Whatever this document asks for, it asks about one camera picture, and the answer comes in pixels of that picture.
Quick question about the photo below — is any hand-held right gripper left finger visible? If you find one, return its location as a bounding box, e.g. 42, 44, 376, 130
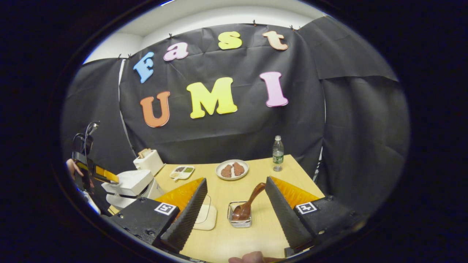
110, 178, 209, 253

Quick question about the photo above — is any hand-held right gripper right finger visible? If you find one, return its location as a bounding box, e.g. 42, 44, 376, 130
264, 176, 368, 256

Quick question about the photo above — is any white rice heap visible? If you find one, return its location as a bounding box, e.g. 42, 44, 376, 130
194, 205, 217, 230

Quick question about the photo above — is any white rice cooker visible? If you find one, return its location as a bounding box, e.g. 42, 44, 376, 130
101, 169, 165, 210

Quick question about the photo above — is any brown wooden spoon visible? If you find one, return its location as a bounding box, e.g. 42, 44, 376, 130
232, 182, 267, 221

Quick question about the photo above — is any metal wire chopstick holder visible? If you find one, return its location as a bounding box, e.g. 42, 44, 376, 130
227, 201, 252, 228

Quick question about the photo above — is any clear plastic tray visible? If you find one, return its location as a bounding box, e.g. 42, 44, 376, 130
193, 195, 218, 231

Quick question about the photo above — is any white sectioned grain dish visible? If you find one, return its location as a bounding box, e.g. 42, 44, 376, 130
170, 165, 195, 181

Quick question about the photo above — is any white toaster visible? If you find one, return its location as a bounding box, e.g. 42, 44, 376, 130
133, 149, 165, 176

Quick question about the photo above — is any white round plate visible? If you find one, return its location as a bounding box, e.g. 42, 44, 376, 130
215, 159, 249, 181

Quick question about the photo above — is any clear plastic water bottle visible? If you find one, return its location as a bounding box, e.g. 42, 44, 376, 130
272, 136, 284, 172

